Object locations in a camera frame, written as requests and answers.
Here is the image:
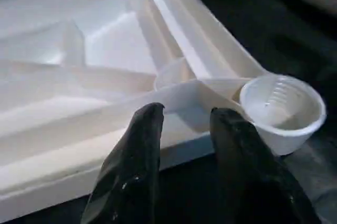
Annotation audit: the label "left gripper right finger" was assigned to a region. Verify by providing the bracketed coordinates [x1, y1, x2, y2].
[210, 107, 322, 224]

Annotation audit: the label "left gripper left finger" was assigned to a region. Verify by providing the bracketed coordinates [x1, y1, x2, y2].
[80, 103, 166, 224]

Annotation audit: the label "black plastic mat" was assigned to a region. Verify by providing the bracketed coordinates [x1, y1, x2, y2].
[0, 0, 337, 224]

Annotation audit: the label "white plastic table top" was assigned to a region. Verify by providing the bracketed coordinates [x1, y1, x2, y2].
[0, 0, 328, 221]

